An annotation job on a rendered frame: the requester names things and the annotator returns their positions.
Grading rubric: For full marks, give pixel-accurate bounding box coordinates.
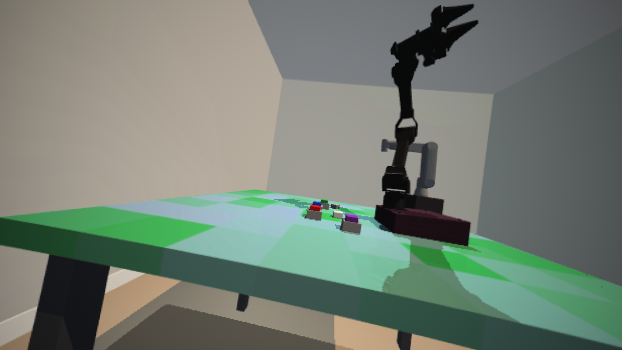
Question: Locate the green button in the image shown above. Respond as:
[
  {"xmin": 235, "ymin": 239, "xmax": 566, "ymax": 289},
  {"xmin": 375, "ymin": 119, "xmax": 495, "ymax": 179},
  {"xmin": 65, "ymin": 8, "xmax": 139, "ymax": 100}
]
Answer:
[{"xmin": 319, "ymin": 199, "xmax": 329, "ymax": 210}]

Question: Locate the red button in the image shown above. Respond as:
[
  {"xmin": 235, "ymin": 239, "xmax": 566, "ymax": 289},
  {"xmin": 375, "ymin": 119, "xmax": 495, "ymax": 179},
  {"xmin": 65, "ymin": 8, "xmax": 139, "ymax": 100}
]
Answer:
[{"xmin": 306, "ymin": 205, "xmax": 323, "ymax": 220}]

